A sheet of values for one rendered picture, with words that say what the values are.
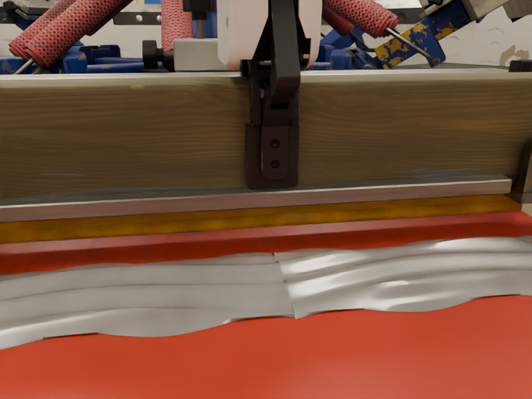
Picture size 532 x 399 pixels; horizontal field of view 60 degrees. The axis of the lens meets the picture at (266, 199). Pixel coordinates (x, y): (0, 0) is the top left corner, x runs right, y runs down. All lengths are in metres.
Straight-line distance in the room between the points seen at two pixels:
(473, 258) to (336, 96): 0.13
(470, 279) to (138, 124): 0.20
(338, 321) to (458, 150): 0.15
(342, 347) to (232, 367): 0.05
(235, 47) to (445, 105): 0.14
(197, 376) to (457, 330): 0.12
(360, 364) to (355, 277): 0.06
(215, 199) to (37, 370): 0.13
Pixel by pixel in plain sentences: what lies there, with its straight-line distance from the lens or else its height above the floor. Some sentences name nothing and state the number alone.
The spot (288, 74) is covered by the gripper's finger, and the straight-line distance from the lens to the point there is 0.23.
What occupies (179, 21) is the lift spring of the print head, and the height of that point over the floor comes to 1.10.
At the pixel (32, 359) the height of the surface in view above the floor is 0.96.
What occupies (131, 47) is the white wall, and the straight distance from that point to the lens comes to 4.45.
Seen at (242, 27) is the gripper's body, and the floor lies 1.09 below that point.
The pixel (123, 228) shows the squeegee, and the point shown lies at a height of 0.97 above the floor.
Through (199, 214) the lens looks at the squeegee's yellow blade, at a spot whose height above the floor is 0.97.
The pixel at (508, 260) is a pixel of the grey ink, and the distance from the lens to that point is 0.31.
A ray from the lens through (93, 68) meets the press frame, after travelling 1.00.
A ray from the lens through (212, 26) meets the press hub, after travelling 1.07.
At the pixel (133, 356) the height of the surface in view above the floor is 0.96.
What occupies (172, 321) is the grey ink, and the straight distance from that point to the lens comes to 0.23.
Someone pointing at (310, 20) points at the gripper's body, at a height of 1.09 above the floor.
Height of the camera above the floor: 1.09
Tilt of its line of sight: 20 degrees down
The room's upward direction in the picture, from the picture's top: straight up
